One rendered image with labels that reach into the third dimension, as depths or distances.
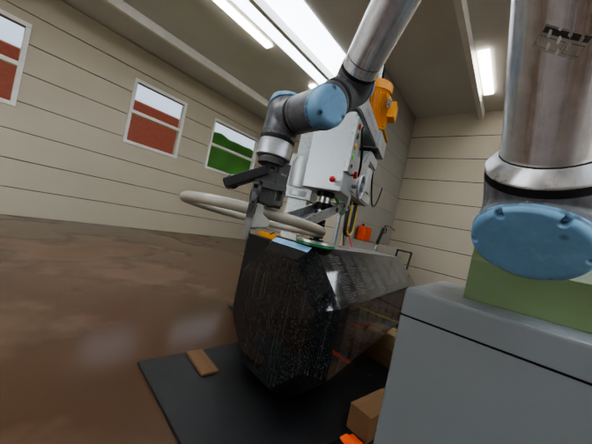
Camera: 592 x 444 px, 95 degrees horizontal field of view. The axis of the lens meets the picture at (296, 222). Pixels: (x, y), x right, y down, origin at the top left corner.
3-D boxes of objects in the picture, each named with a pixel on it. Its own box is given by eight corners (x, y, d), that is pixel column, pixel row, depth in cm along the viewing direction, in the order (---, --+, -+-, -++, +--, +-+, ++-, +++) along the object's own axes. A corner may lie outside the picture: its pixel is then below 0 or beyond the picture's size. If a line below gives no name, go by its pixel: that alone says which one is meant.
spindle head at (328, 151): (321, 201, 179) (336, 135, 179) (354, 206, 170) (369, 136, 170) (300, 190, 147) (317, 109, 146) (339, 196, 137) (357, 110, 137)
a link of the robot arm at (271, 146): (259, 132, 66) (260, 144, 75) (254, 151, 65) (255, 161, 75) (294, 143, 67) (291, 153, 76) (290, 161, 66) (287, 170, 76)
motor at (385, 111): (353, 140, 229) (363, 94, 229) (391, 143, 217) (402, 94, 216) (345, 127, 204) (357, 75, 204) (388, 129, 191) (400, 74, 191)
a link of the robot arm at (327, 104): (346, 72, 59) (307, 86, 68) (313, 90, 53) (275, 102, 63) (358, 114, 63) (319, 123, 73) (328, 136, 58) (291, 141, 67)
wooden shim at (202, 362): (185, 353, 165) (186, 351, 165) (201, 351, 172) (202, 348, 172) (201, 376, 146) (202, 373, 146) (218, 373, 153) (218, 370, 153)
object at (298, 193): (275, 195, 261) (284, 153, 261) (299, 202, 286) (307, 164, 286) (299, 197, 237) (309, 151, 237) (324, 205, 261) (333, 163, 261)
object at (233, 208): (238, 219, 125) (240, 213, 125) (340, 243, 104) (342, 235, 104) (142, 190, 80) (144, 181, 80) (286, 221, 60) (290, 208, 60)
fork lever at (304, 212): (321, 205, 177) (322, 197, 176) (351, 210, 169) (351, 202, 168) (262, 226, 117) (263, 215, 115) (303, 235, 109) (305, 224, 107)
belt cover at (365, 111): (351, 161, 232) (356, 142, 232) (382, 164, 221) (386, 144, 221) (312, 109, 144) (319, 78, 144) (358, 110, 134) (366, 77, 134)
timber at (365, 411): (366, 444, 123) (371, 418, 123) (345, 425, 132) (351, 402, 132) (398, 423, 143) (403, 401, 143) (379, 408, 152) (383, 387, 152)
